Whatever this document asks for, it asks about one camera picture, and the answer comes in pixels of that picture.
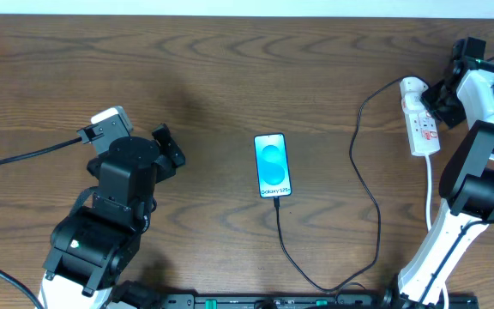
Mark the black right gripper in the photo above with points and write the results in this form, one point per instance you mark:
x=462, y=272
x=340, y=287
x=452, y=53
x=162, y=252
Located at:
x=442, y=103

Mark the blue Galaxy smartphone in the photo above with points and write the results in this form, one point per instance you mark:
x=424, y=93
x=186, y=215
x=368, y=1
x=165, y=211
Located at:
x=274, y=179

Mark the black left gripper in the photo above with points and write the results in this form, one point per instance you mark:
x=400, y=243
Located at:
x=168, y=148

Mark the white USB charger plug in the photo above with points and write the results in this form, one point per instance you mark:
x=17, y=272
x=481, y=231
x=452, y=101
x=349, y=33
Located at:
x=412, y=84

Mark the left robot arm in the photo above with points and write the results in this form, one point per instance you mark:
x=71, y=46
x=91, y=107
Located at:
x=95, y=242

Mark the white power strip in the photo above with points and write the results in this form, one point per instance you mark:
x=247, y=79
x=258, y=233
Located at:
x=421, y=126

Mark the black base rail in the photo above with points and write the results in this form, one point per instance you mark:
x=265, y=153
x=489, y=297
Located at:
x=133, y=295

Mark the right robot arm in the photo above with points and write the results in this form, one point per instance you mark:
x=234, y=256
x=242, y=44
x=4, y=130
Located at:
x=466, y=188

